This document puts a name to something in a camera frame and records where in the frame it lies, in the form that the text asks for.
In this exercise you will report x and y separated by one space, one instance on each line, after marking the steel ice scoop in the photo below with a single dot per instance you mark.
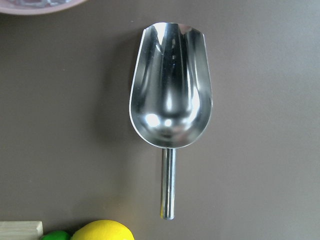
171 99

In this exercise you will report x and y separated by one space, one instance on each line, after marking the green lime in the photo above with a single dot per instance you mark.
56 235

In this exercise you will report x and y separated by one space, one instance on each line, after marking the bamboo cutting board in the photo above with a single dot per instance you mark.
21 230

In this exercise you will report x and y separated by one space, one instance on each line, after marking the pink bowl with ice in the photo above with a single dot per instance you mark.
36 7

